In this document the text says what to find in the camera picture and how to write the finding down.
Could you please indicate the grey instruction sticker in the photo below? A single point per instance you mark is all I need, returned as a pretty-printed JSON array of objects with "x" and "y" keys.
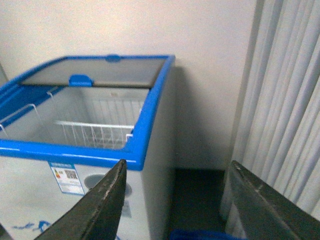
[{"x": 126, "y": 210}]

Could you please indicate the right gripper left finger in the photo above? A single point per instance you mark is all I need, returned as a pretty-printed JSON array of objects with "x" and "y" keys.
[{"x": 97, "y": 215}]

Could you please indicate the white vertical blinds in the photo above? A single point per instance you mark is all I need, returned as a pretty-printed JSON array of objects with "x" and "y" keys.
[{"x": 278, "y": 132}]

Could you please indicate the blue energy label sticker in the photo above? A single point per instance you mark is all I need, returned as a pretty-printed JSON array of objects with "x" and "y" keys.
[{"x": 67, "y": 178}]

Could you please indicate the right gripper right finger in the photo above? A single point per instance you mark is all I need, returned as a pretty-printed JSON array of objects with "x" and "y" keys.
[{"x": 264, "y": 213}]

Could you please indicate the blue plastic shopping basket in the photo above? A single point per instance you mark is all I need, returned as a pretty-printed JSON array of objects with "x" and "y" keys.
[{"x": 179, "y": 234}]

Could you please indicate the white wire freezer basket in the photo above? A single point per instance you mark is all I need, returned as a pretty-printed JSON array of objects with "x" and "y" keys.
[{"x": 95, "y": 135}]

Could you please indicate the white chest freezer blue rim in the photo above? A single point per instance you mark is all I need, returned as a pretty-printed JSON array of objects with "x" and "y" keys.
[{"x": 30, "y": 198}]

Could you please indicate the rear glass lid blue handle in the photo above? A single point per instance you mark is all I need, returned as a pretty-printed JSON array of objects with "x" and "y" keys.
[{"x": 113, "y": 58}]

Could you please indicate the glass sliding lid blue handle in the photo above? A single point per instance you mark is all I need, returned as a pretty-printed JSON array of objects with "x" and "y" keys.
[{"x": 140, "y": 72}]

